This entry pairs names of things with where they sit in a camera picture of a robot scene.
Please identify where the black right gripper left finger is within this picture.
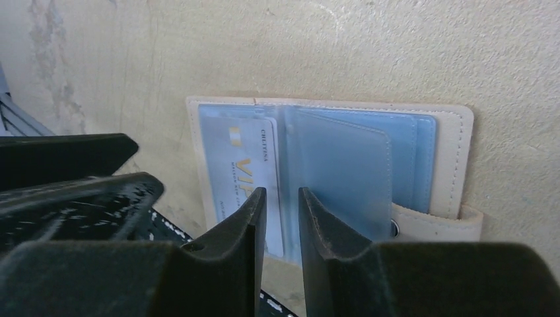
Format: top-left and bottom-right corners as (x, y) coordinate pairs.
(1, 188), (267, 316)

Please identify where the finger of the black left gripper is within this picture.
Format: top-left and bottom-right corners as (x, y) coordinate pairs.
(1, 172), (164, 254)
(1, 133), (139, 192)

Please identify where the beige leather card holder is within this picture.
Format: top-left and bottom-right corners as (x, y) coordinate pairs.
(186, 96), (483, 264)

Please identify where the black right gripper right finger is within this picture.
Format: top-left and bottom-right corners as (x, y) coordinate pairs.
(298, 188), (559, 316)

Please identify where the aluminium frame rail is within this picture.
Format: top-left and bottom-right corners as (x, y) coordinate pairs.
(1, 68), (53, 137)

